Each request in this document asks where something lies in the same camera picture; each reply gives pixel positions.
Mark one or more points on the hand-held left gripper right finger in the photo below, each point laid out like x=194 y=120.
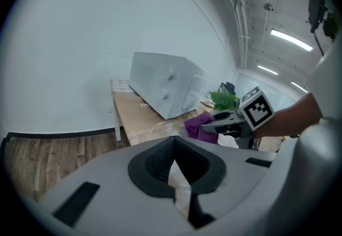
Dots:
x=240 y=189

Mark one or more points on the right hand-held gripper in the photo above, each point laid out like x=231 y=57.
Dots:
x=256 y=112

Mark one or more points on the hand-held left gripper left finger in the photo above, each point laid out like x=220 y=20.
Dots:
x=107 y=197

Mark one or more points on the purple cloth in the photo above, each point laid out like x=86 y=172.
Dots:
x=197 y=128

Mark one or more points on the person's right forearm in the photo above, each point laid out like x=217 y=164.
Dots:
x=291 y=117

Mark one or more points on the white microwave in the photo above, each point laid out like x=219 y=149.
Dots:
x=160 y=82

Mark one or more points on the green leafy vegetable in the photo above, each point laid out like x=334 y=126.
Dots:
x=223 y=99

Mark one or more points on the white round plate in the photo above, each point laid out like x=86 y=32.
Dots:
x=207 y=103

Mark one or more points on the rectangular ceiling light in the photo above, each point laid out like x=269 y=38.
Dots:
x=299 y=86
x=291 y=39
x=267 y=69

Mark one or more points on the table with white legs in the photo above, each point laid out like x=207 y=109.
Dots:
x=117 y=128

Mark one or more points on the beige checked tablecloth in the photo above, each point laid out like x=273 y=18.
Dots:
x=149 y=120

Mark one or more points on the bundle of white ceiling pipes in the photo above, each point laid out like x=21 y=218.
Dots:
x=244 y=29

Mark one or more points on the ceiling smoke detector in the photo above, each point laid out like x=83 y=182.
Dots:
x=268 y=6

